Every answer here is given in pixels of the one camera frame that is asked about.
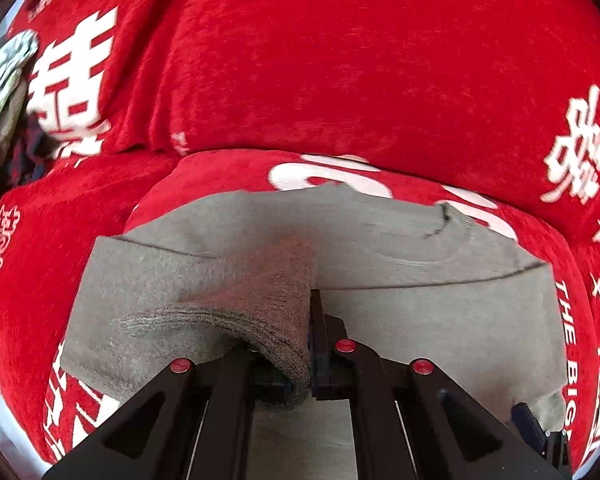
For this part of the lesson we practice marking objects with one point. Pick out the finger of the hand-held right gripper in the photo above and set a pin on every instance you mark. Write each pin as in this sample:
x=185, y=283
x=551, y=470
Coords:
x=540, y=435

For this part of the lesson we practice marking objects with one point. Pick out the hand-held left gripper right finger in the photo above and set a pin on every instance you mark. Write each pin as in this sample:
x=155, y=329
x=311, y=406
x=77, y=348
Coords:
x=325, y=360

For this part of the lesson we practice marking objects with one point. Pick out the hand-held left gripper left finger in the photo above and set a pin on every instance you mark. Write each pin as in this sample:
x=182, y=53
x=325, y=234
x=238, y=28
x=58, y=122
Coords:
x=230, y=385

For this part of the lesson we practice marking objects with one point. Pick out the grey small garment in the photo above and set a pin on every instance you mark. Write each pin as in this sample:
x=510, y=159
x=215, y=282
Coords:
x=405, y=300

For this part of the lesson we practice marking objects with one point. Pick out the red printed sofa cover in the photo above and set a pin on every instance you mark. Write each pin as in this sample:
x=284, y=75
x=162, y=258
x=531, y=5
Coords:
x=330, y=60

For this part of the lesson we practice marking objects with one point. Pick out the dark cloth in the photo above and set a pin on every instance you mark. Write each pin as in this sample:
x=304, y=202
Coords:
x=27, y=152

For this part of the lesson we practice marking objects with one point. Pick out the white grey patterned cloth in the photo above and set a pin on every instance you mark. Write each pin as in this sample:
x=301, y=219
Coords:
x=0, y=85

